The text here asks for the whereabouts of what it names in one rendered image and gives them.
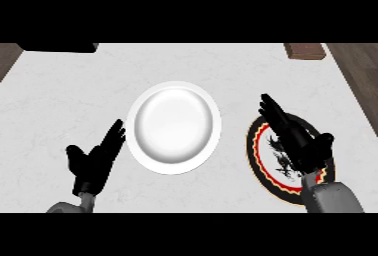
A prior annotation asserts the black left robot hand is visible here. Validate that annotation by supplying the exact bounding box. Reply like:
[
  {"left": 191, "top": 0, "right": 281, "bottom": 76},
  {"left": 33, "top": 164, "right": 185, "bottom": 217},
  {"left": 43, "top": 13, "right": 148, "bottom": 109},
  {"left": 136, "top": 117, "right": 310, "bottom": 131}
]
[{"left": 65, "top": 118, "right": 127, "bottom": 197}]

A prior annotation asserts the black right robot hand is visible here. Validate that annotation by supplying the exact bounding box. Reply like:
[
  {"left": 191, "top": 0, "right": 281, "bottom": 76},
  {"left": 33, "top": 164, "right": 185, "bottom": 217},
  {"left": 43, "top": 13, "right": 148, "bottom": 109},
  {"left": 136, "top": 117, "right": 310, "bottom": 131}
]
[{"left": 257, "top": 93, "right": 337, "bottom": 175}]

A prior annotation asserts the black red patterned plate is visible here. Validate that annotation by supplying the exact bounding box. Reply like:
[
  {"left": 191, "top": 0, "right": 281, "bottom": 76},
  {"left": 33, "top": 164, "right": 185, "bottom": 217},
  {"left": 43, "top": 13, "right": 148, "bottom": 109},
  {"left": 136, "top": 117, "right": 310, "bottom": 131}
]
[{"left": 245, "top": 112, "right": 337, "bottom": 206}]

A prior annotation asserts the plain white plate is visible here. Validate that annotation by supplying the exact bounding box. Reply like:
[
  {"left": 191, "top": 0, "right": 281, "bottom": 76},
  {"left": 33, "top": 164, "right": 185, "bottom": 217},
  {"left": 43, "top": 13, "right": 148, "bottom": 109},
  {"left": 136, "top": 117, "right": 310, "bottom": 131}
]
[{"left": 124, "top": 80, "right": 223, "bottom": 176}]

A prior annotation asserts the brown wooden block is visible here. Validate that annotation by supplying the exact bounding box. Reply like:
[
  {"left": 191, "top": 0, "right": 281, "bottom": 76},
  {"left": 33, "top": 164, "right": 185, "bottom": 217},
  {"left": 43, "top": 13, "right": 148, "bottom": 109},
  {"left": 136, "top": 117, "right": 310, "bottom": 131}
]
[{"left": 282, "top": 43, "right": 328, "bottom": 61}]

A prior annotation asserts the black appliance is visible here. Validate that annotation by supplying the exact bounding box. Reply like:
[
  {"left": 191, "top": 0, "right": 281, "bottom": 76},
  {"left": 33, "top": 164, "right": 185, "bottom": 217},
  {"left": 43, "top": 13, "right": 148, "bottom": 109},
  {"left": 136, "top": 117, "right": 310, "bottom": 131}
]
[{"left": 16, "top": 43, "right": 101, "bottom": 54}]

